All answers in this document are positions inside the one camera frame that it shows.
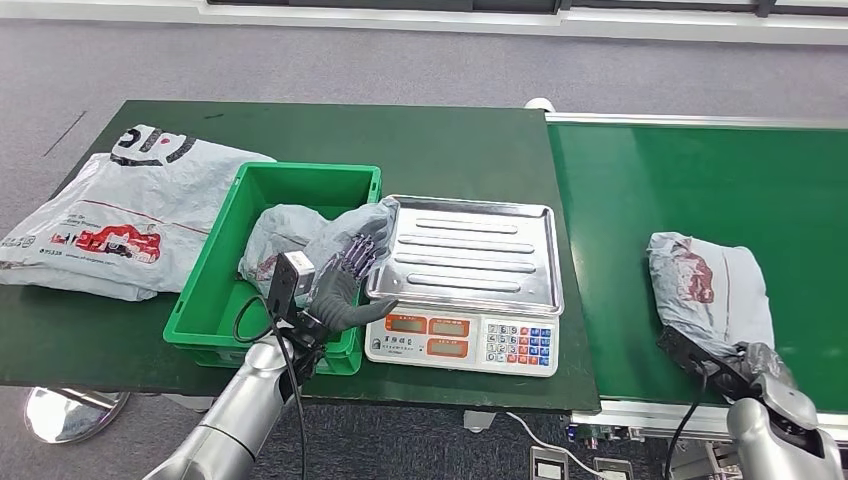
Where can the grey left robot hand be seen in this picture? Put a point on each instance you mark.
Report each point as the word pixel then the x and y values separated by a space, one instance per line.
pixel 341 291

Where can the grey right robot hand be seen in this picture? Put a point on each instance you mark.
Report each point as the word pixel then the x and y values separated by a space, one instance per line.
pixel 768 364

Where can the plain grey parcel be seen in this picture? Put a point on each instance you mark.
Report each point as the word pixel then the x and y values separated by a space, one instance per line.
pixel 291 232

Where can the grey parcel with red print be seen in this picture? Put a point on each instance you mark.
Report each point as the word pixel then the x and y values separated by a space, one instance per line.
pixel 709 291

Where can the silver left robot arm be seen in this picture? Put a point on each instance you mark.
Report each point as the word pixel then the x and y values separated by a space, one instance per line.
pixel 232 424

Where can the grey floor socket box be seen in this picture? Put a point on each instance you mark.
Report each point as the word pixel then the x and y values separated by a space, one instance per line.
pixel 548 465
pixel 612 469

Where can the green conveyor belt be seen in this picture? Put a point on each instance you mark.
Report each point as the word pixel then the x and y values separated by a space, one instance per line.
pixel 662 199

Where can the white conveyor roller cap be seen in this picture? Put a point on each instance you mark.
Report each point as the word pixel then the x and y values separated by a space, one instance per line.
pixel 539 104

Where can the green plastic bin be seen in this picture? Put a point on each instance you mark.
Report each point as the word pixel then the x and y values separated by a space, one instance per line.
pixel 212 298

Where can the white scale with steel tray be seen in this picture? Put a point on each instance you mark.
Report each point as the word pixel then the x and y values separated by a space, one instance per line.
pixel 474 258

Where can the large white printed mail bag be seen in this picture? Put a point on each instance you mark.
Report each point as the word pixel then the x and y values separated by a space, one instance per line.
pixel 126 212

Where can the chrome table base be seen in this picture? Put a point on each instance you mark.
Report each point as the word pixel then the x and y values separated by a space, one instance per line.
pixel 69 414

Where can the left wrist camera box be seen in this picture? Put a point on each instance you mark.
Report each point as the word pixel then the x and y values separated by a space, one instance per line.
pixel 288 281

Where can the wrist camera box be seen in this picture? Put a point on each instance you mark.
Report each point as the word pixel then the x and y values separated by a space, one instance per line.
pixel 696 358
pixel 288 281

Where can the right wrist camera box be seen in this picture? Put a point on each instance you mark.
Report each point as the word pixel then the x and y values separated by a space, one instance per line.
pixel 696 358

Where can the aluminium conveyor frame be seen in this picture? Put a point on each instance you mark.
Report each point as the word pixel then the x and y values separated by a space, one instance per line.
pixel 662 418

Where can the white bracket under table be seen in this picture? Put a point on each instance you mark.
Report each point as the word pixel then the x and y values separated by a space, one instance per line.
pixel 478 422

